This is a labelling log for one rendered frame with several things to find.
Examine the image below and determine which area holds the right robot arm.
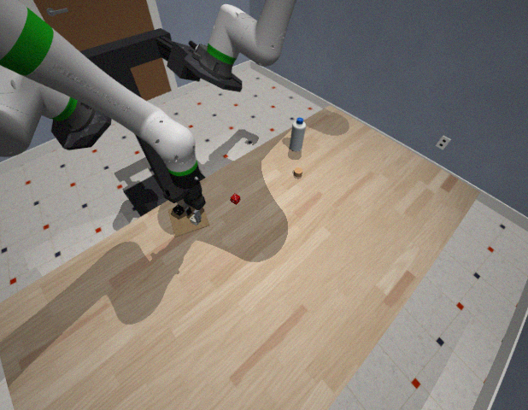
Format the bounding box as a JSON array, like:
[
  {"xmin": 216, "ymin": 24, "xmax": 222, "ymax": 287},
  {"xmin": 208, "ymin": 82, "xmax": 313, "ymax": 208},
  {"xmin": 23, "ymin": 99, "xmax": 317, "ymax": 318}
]
[{"xmin": 0, "ymin": 0, "xmax": 197, "ymax": 176}]

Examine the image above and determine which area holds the grey die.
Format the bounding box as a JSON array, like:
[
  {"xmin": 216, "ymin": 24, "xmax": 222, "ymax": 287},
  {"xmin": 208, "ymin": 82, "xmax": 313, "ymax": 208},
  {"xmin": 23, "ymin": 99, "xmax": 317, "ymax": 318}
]
[{"xmin": 190, "ymin": 214, "xmax": 201, "ymax": 226}]

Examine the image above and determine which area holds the black die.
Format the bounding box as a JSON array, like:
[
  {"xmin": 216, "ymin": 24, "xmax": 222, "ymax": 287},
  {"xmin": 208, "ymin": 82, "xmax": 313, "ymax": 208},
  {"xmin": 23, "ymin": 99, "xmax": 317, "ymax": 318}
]
[{"xmin": 173, "ymin": 205, "xmax": 184, "ymax": 216}]

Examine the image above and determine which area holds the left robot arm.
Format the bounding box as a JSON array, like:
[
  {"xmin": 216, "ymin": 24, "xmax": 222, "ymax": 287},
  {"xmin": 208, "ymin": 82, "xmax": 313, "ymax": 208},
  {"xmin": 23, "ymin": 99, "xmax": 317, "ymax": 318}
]
[{"xmin": 189, "ymin": 0, "xmax": 296, "ymax": 79}]

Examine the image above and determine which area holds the grey bottle with blue cap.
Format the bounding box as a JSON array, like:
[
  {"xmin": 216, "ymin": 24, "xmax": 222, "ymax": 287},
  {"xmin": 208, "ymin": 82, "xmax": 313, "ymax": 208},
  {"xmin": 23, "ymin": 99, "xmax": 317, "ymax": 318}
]
[{"xmin": 290, "ymin": 118, "xmax": 306, "ymax": 151}]

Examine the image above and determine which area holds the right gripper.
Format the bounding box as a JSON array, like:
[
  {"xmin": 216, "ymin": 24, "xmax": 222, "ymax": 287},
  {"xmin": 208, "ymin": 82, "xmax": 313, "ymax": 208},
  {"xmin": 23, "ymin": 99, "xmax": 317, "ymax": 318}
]
[{"xmin": 163, "ymin": 164, "xmax": 206, "ymax": 222}]

